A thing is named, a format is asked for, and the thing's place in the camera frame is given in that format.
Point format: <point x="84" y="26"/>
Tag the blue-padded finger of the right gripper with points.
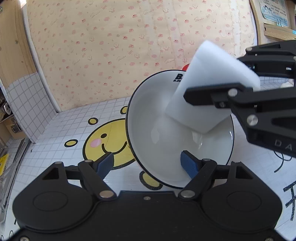
<point x="209" y="100"/>
<point x="270" y="65"/>

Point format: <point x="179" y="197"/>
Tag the yellow white ceramic bowl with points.
<point x="156" y="140"/>

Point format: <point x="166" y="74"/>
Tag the red cylindrical speaker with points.
<point x="185" y="67"/>

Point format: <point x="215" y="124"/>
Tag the metal folding rack yellow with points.
<point x="11" y="160"/>

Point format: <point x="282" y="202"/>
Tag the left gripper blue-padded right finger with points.
<point x="201" y="174"/>

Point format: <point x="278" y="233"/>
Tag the white sponge block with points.
<point x="210" y="65"/>

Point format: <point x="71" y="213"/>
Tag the illustrated poster on shelf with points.
<point x="275" y="11"/>

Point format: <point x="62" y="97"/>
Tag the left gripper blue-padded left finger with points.
<point x="93" y="174"/>

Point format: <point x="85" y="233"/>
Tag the wooden shelf unit left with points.
<point x="20" y="81"/>

